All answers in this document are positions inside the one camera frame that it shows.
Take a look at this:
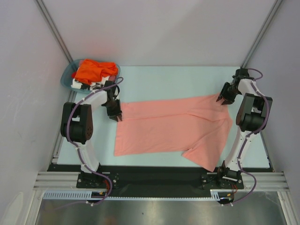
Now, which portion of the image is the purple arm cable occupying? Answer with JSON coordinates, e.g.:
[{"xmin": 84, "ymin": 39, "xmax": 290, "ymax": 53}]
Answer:
[
  {"xmin": 53, "ymin": 76, "xmax": 124, "ymax": 209},
  {"xmin": 220, "ymin": 67, "xmax": 269, "ymax": 207}
]

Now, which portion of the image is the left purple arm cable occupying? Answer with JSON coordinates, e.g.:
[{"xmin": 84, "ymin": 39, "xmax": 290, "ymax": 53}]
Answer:
[{"xmin": 53, "ymin": 76, "xmax": 124, "ymax": 209}]

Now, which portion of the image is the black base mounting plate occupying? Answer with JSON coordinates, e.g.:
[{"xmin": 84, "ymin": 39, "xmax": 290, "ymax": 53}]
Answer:
[{"xmin": 47, "ymin": 164, "xmax": 272, "ymax": 199}]

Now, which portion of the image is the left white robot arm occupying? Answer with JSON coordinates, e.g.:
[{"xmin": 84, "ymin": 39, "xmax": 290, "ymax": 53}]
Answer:
[{"xmin": 60, "ymin": 88, "xmax": 122, "ymax": 188}]

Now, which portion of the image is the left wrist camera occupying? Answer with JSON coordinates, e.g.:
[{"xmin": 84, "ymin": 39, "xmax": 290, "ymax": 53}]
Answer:
[{"xmin": 104, "ymin": 80, "xmax": 120, "ymax": 98}]

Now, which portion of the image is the red garment in basket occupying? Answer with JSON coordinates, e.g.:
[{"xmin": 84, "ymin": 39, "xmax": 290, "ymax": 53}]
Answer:
[{"xmin": 107, "ymin": 75, "xmax": 118, "ymax": 82}]

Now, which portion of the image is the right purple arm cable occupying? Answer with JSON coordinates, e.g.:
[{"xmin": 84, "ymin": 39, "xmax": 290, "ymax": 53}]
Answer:
[{"xmin": 220, "ymin": 67, "xmax": 269, "ymax": 207}]

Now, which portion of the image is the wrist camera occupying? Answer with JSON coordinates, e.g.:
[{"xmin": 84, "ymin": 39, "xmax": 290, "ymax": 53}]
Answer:
[
  {"xmin": 233, "ymin": 68, "xmax": 254, "ymax": 83},
  {"xmin": 104, "ymin": 80, "xmax": 120, "ymax": 98}
]

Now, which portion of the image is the blue plastic laundry basket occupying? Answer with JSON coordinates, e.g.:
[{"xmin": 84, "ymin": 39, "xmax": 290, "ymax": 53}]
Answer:
[{"xmin": 60, "ymin": 59, "xmax": 120, "ymax": 94}]

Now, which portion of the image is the white t shirt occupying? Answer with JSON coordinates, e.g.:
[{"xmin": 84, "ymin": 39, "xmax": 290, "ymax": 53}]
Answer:
[{"xmin": 71, "ymin": 78, "xmax": 105, "ymax": 90}]

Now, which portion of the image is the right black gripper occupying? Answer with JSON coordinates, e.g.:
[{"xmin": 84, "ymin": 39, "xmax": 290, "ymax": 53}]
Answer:
[{"xmin": 217, "ymin": 82, "xmax": 241, "ymax": 105}]

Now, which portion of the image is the blue slotted cable duct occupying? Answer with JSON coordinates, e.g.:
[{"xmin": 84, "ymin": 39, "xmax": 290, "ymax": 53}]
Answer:
[{"xmin": 43, "ymin": 190, "xmax": 92, "ymax": 200}]

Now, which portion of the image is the orange t shirt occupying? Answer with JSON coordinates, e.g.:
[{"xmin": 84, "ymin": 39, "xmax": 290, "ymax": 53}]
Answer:
[{"xmin": 72, "ymin": 59, "xmax": 119, "ymax": 85}]

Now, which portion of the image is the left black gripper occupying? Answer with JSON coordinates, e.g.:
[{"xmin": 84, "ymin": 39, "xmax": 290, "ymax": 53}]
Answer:
[{"xmin": 104, "ymin": 98, "xmax": 122, "ymax": 122}]

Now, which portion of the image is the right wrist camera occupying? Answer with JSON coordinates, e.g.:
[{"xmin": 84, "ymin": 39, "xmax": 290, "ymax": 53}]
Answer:
[{"xmin": 233, "ymin": 68, "xmax": 254, "ymax": 83}]

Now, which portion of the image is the salmon pink t shirt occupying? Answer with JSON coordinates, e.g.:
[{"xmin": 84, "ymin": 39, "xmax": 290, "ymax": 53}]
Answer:
[{"xmin": 114, "ymin": 94, "xmax": 233, "ymax": 172}]

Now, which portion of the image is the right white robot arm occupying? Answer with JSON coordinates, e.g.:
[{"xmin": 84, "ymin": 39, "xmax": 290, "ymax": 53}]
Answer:
[{"xmin": 216, "ymin": 79, "xmax": 273, "ymax": 188}]

